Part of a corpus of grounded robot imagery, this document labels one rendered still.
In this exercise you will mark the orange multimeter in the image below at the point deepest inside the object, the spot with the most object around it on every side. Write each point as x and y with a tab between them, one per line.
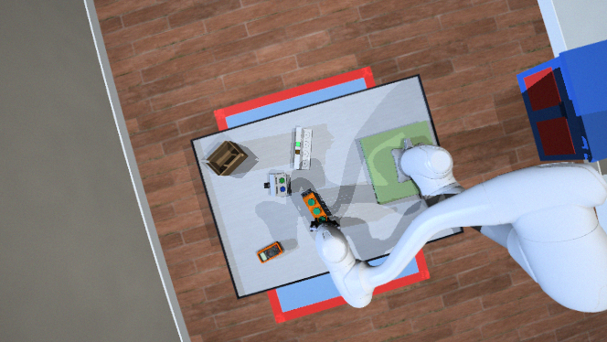
270	252

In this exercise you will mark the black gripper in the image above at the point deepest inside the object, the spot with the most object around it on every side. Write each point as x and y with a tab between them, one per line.
315	224

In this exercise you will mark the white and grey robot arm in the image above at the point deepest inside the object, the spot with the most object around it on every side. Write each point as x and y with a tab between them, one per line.
544	215

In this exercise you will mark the brown cardboard box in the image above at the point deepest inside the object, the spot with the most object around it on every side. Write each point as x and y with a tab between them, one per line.
225	159

